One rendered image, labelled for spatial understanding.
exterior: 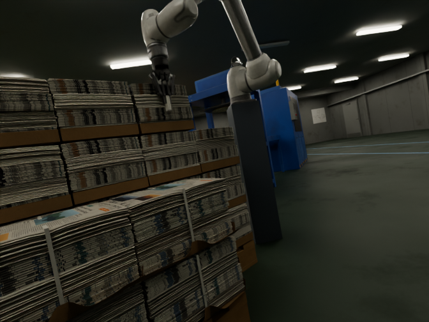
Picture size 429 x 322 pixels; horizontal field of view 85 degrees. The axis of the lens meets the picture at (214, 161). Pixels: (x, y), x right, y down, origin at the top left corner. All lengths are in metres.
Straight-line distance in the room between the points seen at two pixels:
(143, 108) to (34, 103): 0.38
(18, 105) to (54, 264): 0.54
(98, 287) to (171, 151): 0.62
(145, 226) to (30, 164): 0.44
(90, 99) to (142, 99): 0.21
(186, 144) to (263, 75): 0.75
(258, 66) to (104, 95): 0.97
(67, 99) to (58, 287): 0.62
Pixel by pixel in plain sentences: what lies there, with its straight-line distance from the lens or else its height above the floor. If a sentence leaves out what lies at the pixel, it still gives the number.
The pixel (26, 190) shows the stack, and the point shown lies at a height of 0.69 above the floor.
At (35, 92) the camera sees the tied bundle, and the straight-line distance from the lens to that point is 1.02.
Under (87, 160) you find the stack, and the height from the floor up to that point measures 0.76.
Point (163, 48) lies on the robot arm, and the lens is 1.17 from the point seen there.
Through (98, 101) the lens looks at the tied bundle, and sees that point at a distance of 1.04.
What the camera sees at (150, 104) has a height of 0.96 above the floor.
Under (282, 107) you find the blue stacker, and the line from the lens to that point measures 5.31.
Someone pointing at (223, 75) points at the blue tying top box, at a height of 1.70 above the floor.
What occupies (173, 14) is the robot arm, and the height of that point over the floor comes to 1.27.
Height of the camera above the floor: 0.71
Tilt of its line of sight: 2 degrees down
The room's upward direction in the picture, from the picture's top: 10 degrees counter-clockwise
